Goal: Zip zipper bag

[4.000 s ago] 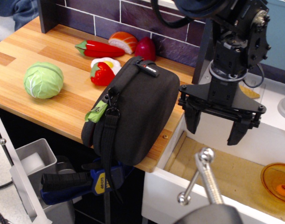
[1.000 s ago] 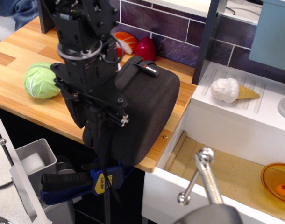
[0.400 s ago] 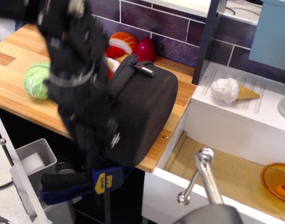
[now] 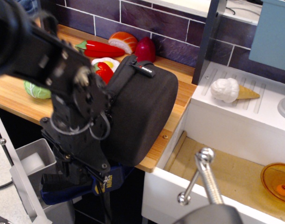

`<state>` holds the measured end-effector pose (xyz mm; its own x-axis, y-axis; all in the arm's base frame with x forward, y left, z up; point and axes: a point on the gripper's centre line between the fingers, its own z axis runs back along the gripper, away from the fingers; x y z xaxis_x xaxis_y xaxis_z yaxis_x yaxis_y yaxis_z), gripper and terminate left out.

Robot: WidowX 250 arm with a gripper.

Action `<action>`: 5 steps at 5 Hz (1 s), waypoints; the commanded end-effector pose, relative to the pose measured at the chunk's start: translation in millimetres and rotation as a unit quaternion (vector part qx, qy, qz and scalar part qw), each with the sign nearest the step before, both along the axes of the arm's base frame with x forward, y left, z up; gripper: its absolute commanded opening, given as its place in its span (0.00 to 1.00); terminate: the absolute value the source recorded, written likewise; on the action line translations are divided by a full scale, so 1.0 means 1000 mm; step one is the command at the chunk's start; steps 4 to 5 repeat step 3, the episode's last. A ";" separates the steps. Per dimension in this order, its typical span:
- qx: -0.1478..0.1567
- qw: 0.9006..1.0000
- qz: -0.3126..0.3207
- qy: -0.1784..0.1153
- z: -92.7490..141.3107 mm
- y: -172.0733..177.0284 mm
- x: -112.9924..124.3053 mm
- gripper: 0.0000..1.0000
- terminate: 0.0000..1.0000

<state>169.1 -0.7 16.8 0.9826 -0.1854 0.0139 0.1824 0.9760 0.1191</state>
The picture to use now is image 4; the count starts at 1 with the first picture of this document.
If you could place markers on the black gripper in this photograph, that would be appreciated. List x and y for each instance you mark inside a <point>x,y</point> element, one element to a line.
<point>78,154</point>

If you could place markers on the black zipper case bag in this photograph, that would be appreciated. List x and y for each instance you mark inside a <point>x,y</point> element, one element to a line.
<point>142,98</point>

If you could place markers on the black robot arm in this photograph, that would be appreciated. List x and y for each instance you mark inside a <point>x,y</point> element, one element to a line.
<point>78,122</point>

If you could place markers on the blue yellow bar clamp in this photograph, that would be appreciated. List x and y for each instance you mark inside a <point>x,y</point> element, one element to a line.
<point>56,189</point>

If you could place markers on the grey metal bin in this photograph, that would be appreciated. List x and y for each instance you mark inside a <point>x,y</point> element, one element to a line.
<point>30,163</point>

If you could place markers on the green toy cabbage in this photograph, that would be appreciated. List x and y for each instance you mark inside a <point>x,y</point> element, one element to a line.
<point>36,91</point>

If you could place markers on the red toy strawberry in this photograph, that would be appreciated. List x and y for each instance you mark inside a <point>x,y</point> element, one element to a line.
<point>104,71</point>

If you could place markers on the toy fried egg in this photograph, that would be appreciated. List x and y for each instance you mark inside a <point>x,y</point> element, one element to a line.
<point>113,64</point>

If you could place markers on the red toy chili pepper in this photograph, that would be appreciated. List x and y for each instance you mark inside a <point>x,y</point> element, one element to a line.
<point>98,49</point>

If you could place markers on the chrome toy faucet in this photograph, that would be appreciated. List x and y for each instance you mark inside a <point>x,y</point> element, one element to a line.
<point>216,212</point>

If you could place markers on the toy salmon sushi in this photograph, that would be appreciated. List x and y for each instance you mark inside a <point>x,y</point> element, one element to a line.
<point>124,41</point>

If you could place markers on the red toy onion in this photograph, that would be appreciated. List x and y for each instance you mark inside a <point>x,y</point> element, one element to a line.
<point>145,50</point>

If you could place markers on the person blue jeans leg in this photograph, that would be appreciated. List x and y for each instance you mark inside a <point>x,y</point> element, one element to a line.
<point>30,6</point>

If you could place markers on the white toy sink unit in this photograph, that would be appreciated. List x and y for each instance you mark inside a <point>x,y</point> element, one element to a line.
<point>246,135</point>

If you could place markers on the toy ice cream cone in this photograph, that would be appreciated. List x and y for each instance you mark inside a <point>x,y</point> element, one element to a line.
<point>228,90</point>

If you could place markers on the orange plastic bowl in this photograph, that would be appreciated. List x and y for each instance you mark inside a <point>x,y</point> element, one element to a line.
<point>273,179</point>

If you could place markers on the light blue cabinet door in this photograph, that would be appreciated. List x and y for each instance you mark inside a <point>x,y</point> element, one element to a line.
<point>268,46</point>

